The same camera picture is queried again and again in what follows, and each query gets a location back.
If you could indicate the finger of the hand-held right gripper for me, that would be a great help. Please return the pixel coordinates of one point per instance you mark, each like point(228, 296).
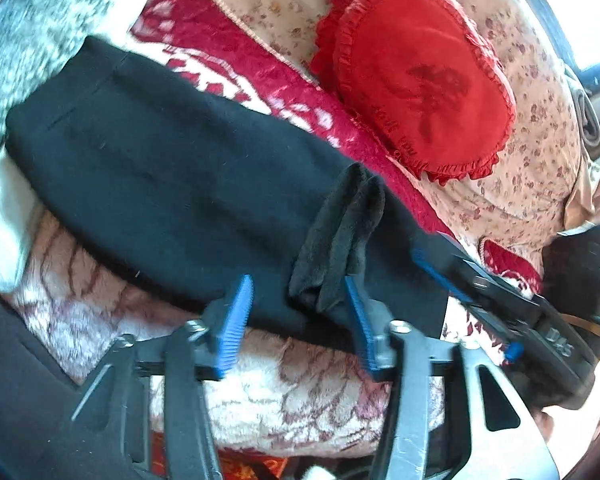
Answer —
point(513, 353)
point(442, 269)

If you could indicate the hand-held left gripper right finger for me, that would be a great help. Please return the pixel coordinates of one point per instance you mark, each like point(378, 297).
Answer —
point(361, 321)

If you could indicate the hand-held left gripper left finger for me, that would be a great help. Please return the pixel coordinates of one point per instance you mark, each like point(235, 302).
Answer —
point(236, 321)

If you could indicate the black pants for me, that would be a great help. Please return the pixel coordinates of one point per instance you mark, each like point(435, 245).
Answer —
point(170, 175)

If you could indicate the pink white fluffy blanket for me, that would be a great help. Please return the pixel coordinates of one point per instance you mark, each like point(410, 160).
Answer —
point(290, 400)

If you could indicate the red orange printed cloth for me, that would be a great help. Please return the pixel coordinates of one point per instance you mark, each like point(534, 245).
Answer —
point(245, 465)

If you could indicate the tan cloth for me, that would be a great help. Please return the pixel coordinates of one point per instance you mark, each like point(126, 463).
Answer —
point(592, 195)

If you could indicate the red heart-shaped frilled pillow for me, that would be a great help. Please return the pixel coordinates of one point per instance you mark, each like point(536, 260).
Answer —
point(415, 70)

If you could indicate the dark cloth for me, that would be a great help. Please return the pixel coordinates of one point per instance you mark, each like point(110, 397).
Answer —
point(25, 400)

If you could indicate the white cloth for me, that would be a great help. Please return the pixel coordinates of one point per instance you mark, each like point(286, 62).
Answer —
point(2, 220)

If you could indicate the red white patterned blanket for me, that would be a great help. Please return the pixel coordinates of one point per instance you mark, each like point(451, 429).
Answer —
point(260, 45)

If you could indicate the window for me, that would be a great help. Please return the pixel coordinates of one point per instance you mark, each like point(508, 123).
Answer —
point(580, 10)

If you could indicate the grey speckled blanket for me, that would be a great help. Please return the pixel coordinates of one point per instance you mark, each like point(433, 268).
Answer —
point(30, 30)

